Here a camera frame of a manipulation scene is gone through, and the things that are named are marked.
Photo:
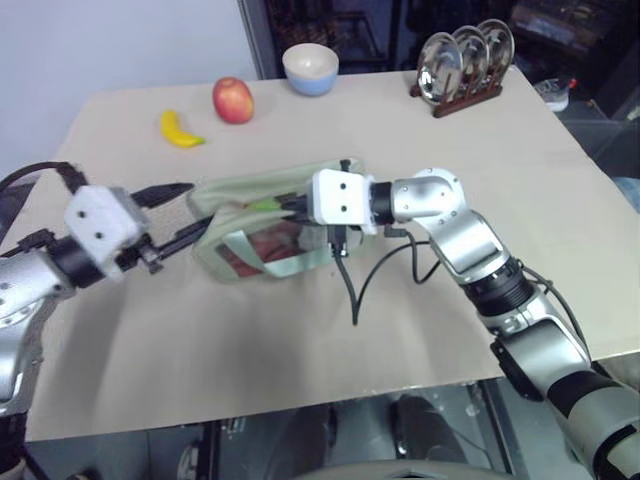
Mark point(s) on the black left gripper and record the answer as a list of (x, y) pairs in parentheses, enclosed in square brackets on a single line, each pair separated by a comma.
[(140, 255)]

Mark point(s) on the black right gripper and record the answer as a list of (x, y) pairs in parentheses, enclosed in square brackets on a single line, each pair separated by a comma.
[(305, 209)]

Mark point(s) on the green pouch with clear window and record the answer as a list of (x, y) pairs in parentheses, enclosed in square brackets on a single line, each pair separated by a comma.
[(235, 200)]

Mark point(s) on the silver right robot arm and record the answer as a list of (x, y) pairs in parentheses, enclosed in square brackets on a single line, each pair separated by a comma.
[(450, 240)]

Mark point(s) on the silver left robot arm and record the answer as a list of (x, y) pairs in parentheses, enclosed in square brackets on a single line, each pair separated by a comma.
[(22, 300)]

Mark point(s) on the yellow banana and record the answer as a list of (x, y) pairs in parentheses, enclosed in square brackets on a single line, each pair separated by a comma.
[(175, 132)]

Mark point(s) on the red apple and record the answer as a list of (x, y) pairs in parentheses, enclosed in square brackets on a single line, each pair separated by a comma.
[(232, 100)]

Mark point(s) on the blue and white bowl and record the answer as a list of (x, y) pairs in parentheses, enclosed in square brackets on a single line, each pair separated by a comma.
[(310, 75)]

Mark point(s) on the silver metal plate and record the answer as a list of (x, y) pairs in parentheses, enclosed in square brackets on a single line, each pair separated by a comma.
[(500, 45), (437, 70), (475, 52)]

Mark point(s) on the dark wooden plate rack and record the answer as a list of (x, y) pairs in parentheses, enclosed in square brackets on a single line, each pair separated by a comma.
[(465, 102)]

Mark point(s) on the grey robot torso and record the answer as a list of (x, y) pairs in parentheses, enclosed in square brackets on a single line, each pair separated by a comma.
[(400, 472)]

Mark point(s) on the white shoe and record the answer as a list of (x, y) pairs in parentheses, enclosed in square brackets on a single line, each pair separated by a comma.
[(552, 95)]

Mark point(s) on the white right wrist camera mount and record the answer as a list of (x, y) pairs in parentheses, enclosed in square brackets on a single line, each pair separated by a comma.
[(342, 202)]

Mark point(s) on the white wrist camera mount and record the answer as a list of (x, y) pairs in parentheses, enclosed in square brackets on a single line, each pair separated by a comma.
[(100, 220), (342, 202)]

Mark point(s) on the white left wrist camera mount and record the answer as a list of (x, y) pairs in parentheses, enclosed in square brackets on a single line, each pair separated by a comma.
[(100, 220)]

